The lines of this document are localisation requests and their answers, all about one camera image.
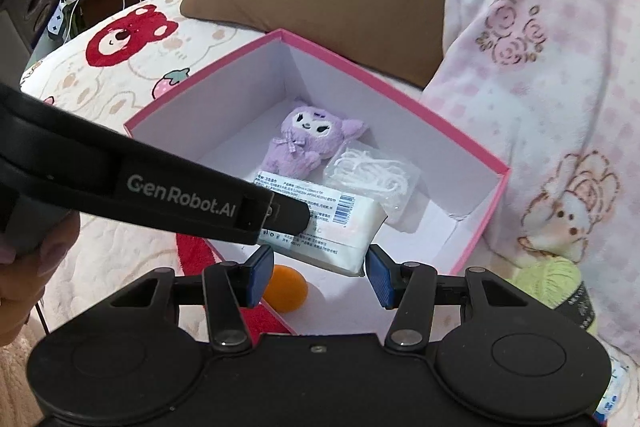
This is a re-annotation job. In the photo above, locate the green yarn ball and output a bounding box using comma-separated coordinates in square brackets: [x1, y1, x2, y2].
[514, 256, 598, 335]

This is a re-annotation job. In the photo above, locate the clear bag white string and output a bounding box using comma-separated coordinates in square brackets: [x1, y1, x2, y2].
[322, 146, 420, 225]

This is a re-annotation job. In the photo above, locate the beige fluffy cloth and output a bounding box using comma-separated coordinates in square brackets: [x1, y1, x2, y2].
[0, 317, 56, 427]

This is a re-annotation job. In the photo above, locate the pink checked pillow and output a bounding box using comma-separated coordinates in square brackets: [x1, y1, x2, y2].
[420, 0, 640, 358]

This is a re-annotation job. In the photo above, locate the pink cardboard box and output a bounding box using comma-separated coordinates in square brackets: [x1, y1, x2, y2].
[123, 29, 511, 335]

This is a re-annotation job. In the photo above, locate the bear print bed blanket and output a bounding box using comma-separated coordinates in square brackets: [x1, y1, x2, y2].
[0, 0, 426, 358]

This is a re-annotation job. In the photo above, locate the purple plush toy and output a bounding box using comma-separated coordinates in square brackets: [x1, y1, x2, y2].
[262, 103, 370, 182]

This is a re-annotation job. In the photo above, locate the person's left hand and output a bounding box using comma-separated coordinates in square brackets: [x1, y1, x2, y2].
[0, 209, 81, 348]

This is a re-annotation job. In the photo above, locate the blue wet wipes packet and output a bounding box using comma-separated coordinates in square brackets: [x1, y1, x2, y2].
[592, 354, 623, 418]

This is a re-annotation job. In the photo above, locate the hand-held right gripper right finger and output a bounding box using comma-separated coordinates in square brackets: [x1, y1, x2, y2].
[365, 244, 528, 353]

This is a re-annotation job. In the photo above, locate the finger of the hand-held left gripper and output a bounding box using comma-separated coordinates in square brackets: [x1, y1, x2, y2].
[260, 191, 312, 235]

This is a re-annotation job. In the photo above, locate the small white packet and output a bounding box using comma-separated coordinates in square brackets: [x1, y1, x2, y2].
[252, 171, 391, 278]

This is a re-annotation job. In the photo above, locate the orange makeup sponge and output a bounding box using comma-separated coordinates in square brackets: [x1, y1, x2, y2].
[262, 264, 309, 314]

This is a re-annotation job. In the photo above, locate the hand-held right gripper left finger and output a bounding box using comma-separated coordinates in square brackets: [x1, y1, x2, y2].
[110, 244, 276, 353]

